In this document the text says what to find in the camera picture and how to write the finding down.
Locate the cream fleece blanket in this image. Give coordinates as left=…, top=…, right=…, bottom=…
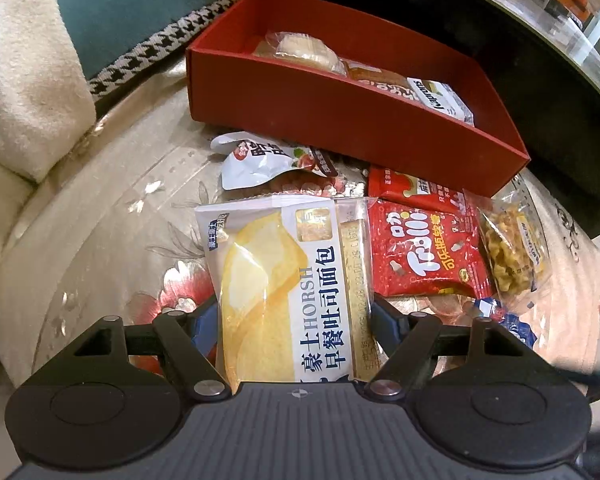
left=0, top=0, right=98, bottom=311

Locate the red cardboard box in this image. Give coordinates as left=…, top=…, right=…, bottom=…
left=186, top=0, right=531, bottom=198

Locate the houndstooth patterned cloth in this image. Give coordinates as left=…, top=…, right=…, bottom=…
left=87, top=0, right=261, bottom=103

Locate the toast bread packet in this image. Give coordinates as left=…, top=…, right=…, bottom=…
left=195, top=197, right=383, bottom=393

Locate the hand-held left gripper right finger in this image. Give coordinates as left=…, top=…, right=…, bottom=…
left=364, top=294, right=571, bottom=403

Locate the white green wafer packet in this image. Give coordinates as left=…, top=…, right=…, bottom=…
left=407, top=77, right=476, bottom=126

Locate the white jelly pouch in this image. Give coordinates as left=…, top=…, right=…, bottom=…
left=210, top=131, right=338, bottom=191

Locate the blue white candy packet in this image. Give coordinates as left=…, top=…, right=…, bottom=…
left=475, top=297, right=538, bottom=348

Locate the round white pastry packet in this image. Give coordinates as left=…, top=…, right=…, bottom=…
left=252, top=31, right=348, bottom=75

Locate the teal seat cushion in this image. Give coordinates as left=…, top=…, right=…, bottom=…
left=35, top=0, right=301, bottom=83

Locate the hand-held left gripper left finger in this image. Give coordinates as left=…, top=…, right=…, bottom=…
left=27, top=296, right=232, bottom=405

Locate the brown pastry packet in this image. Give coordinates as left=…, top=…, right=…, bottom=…
left=342, top=60, right=416, bottom=101

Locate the yellow waffle packet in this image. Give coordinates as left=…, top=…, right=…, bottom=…
left=462, top=187, right=553, bottom=311

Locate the large red snack packet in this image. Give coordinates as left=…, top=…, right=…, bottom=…
left=367, top=199, right=496, bottom=300

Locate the small red snack packet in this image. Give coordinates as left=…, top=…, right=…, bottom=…
left=367, top=165, right=481, bottom=213

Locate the dark coffee table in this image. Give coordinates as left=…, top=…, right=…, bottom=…
left=300, top=0, right=600, bottom=241

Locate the pink foil snack packet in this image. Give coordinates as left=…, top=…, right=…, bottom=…
left=260, top=170, right=368, bottom=201

